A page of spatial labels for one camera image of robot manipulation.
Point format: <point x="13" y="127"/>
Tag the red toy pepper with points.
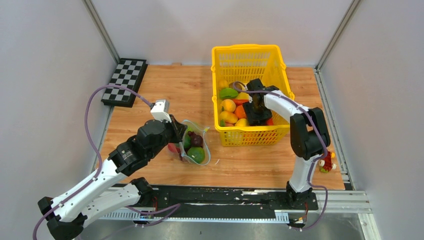
<point x="269" y="122"/>

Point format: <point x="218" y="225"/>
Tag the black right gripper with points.
<point x="252" y="117"/>

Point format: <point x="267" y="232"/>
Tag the small toy on table edge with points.
<point x="326" y="164"/>

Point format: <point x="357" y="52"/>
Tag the yellow plastic basket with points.
<point x="246" y="62"/>

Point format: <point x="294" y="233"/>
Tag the small yellow toy fruit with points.
<point x="242" y="122"/>

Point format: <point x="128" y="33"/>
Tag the orange toy tangerine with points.
<point x="240" y="112"/>

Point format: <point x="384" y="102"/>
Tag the yellow toy lemon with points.
<point x="242" y="96"/>

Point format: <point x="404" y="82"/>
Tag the orange toy carrot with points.
<point x="239" y="102"/>

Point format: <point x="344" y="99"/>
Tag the black white checkerboard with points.
<point x="129" y="73"/>

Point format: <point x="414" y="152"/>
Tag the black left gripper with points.
<point x="178" y="129"/>

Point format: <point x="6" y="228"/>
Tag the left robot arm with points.
<point x="68" y="214"/>

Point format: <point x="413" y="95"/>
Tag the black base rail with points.
<point x="227" y="203"/>

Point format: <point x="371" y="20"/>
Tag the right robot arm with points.
<point x="309" y="135"/>

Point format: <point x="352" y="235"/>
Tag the green toy mango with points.
<point x="197" y="154"/>

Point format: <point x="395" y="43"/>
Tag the clear zip top bag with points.
<point x="199" y="130"/>

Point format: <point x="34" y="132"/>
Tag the yellow orange toy mango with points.
<point x="228" y="117"/>

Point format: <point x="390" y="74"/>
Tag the dark green toy lime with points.
<point x="186" y="142"/>

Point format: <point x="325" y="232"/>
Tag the dark red toy grapes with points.
<point x="191" y="133"/>

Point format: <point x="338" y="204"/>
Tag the red toy apple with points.
<point x="173" y="148"/>

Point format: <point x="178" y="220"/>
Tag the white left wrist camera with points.
<point x="160" y="110"/>

